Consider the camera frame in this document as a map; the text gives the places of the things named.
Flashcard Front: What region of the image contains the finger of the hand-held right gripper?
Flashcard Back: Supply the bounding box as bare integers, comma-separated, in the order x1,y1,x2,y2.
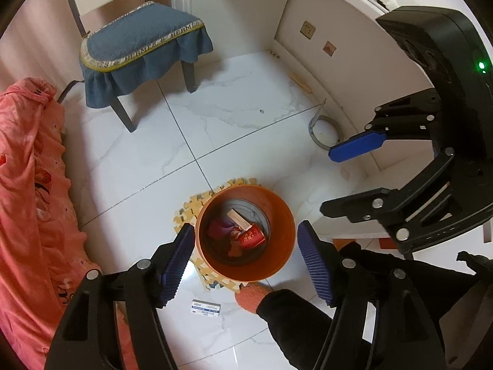
328,88,442,163
320,147,457,248

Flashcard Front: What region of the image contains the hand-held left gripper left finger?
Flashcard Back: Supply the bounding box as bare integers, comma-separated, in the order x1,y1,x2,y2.
44,223,195,370

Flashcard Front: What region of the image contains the beige wooden block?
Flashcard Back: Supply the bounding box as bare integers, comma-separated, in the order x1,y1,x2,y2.
227,209,253,232

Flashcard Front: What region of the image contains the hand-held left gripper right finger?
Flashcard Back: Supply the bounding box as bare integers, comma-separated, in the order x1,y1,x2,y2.
296,220,449,370

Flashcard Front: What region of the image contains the blue chair cushion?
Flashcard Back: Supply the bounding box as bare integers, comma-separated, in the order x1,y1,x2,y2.
79,1,214,109

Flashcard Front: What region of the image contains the purple block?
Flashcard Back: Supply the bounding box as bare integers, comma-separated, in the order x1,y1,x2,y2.
207,219,235,240

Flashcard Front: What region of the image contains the red cup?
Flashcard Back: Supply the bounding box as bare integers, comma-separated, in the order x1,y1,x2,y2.
237,225,267,249

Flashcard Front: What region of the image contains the orange fuzzy slipper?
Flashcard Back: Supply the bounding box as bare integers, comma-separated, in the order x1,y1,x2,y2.
235,282,272,314

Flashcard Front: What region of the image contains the orange trash bin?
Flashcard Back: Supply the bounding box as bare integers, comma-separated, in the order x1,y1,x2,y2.
194,186,297,281

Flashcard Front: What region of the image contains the yellow foam puzzle mat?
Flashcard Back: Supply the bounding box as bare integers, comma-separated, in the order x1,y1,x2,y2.
172,178,270,291

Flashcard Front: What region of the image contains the red floral blanket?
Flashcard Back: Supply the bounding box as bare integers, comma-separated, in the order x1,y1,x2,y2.
0,77,135,370

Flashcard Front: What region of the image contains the blue white medicine box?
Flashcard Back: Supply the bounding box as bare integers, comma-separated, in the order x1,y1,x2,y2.
190,299,222,317

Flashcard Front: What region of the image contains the grey tape ring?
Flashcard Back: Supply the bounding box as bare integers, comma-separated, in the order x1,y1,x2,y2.
308,98,344,150

